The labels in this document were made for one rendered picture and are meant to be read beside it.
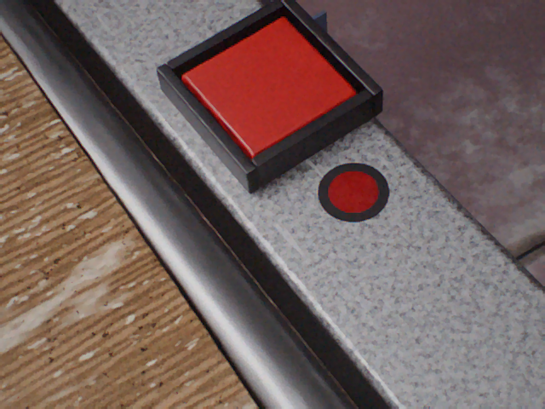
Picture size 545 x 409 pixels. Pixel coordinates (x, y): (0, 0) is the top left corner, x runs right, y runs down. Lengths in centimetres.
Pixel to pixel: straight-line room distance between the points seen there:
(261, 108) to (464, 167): 113
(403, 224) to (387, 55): 127
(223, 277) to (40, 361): 8
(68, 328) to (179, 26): 18
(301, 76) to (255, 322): 12
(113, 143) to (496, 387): 20
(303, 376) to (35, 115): 17
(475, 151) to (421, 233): 116
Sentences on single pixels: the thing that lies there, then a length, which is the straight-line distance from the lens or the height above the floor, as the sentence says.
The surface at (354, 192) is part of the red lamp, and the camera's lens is 50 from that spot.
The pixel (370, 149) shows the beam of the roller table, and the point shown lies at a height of 92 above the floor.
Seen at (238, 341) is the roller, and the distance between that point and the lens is 46.
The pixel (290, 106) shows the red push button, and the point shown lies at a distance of 52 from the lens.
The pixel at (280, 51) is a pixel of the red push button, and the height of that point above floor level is 93.
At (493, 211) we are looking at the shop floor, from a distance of 159.
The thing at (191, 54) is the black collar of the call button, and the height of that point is 93.
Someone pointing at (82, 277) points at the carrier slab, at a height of 94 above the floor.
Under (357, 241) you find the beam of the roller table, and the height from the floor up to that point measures 92.
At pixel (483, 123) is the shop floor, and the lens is 168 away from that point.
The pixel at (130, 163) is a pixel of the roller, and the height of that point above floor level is 92.
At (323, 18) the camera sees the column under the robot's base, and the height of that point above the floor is 14.
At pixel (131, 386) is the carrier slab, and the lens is 44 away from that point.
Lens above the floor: 133
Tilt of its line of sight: 57 degrees down
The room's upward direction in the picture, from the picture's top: 7 degrees counter-clockwise
